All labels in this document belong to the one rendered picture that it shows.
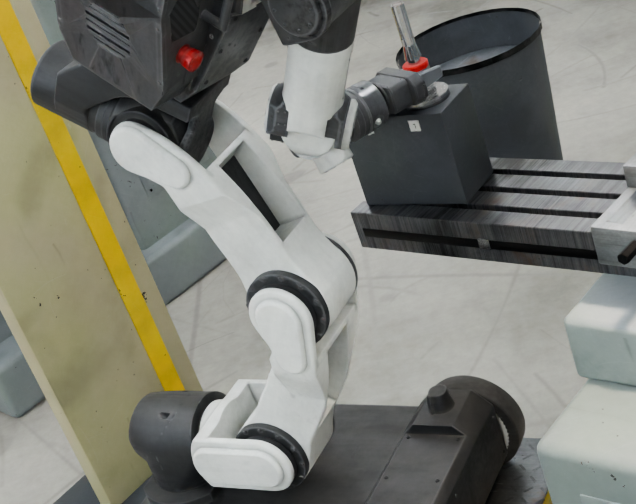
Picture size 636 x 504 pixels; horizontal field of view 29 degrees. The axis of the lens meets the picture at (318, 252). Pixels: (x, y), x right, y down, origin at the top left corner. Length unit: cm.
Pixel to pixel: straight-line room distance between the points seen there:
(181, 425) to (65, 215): 104
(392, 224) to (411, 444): 41
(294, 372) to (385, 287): 201
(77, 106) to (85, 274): 133
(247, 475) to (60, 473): 161
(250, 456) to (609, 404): 62
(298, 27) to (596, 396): 80
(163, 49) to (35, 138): 150
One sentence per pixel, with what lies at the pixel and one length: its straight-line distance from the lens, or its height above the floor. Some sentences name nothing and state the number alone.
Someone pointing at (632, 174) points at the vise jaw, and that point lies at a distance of 197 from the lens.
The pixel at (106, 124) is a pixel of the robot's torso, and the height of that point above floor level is 135.
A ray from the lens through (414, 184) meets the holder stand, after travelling 225.
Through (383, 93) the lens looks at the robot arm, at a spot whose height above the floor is 118.
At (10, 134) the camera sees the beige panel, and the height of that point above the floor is 107.
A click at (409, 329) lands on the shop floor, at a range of 369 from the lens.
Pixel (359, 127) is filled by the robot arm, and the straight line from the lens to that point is 209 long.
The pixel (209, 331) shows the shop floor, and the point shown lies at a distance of 408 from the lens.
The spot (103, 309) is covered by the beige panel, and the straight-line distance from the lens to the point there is 326.
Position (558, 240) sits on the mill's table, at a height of 90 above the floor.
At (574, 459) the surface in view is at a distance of 191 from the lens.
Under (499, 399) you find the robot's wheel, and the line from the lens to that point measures 233.
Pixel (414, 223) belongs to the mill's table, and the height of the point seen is 91.
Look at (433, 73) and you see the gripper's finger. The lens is 219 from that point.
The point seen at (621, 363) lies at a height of 77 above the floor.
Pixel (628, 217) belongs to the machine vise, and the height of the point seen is 100.
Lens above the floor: 192
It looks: 26 degrees down
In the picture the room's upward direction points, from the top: 20 degrees counter-clockwise
